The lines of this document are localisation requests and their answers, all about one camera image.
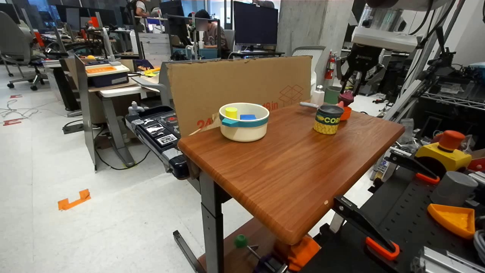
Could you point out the orange plastic bracket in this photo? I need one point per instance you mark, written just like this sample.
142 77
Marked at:
303 252

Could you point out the black monitor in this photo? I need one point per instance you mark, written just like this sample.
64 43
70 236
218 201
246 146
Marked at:
255 25

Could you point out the black metal equipment frame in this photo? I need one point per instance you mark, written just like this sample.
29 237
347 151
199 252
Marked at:
449 101

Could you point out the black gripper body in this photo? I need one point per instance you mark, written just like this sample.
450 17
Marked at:
367 57

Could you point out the blue toy block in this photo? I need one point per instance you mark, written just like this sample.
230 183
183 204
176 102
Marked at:
247 117

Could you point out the yellow emergency stop button box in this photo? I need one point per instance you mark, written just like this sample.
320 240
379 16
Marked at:
444 154

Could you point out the wooden table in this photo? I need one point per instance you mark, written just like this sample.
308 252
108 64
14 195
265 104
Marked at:
282 172

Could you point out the aluminium extrusion rail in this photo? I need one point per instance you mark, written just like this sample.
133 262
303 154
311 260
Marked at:
444 260

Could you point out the yellow toy block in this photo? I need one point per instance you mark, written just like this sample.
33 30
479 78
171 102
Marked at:
230 113

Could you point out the grey round plastic lid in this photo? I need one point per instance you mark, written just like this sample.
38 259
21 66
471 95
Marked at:
329 110

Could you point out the grey swivel chair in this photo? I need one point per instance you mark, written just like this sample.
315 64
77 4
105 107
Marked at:
17 46

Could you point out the green knob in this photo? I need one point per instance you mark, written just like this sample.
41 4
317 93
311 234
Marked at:
241 242

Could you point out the white panel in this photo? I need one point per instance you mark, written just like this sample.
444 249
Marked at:
297 28

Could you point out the pink frosted toy donut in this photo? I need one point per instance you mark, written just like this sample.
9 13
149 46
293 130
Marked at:
346 99

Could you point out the black perforated breadboard table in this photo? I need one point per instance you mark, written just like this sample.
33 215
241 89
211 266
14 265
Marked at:
403 213

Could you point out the green plastic container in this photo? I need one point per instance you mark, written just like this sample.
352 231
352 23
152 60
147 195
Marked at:
332 95

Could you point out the red fire extinguisher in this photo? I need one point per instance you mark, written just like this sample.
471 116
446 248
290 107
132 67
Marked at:
329 67

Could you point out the black equipment tray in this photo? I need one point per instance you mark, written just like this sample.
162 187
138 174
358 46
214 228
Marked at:
156 131

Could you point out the brown cardboard board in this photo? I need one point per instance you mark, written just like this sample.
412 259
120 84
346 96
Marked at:
227 81

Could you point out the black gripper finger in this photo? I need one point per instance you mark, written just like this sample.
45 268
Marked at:
364 80
346 77

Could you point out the orange plastic wedge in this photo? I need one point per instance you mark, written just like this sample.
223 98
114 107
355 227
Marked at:
455 221

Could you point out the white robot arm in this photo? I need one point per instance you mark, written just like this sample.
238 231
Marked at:
399 13

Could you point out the grey desk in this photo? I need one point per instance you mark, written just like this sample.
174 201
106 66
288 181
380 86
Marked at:
108 101

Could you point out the orange floor tape marker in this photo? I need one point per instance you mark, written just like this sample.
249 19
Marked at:
73 202

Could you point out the orange topped device box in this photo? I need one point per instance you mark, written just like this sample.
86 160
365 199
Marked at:
106 74

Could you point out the light grey cylinder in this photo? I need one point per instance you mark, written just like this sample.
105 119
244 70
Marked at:
455 187

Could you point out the grey wrist camera bar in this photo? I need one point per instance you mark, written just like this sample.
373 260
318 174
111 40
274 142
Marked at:
387 40

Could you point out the seated person dark hair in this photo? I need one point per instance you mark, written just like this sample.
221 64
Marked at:
206 33

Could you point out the yellow corn can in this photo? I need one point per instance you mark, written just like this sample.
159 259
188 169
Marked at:
327 124

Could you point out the white shaker bottle grey cap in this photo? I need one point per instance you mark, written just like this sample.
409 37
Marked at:
317 96

